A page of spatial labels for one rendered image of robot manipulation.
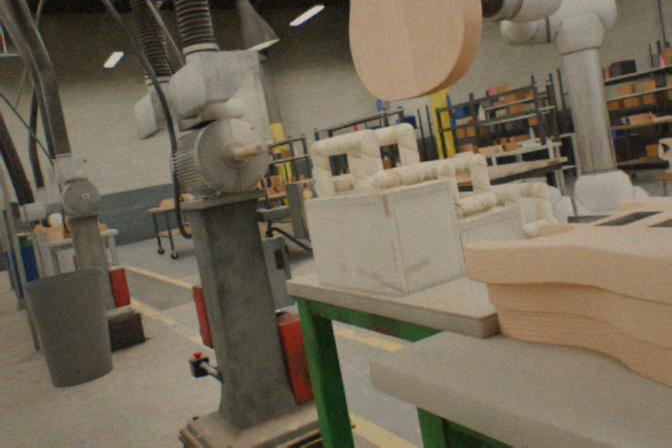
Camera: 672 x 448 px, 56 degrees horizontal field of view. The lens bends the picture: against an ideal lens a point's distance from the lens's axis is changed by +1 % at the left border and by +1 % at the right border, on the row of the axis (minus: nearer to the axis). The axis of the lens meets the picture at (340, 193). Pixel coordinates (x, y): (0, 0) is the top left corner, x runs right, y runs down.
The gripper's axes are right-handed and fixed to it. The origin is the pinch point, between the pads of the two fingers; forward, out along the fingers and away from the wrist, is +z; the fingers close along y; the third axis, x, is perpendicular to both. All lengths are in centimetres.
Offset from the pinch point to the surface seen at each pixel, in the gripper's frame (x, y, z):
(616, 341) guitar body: -52, -52, 27
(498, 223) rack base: -44.5, -13.0, 1.3
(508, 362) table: -55, -42, 33
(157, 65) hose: 20, 140, 8
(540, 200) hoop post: -43.4, -8.7, -15.8
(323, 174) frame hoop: -29.8, 7.4, 23.7
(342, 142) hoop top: -24.7, -2.3, 24.5
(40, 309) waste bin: -88, 367, 44
